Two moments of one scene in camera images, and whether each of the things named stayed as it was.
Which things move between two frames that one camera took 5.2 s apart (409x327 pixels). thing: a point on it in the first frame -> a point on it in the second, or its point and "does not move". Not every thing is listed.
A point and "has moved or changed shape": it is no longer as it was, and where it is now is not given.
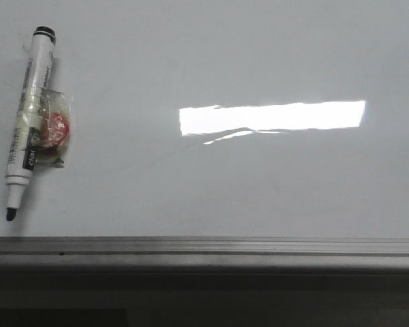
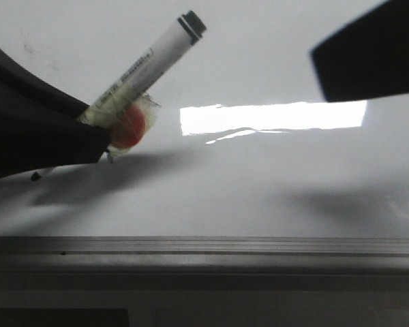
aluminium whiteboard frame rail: x=204 y=253 does not move
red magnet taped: x=52 y=137 has moved or changed shape
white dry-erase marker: x=35 y=99 -> x=135 y=81
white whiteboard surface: x=215 y=118 does not move
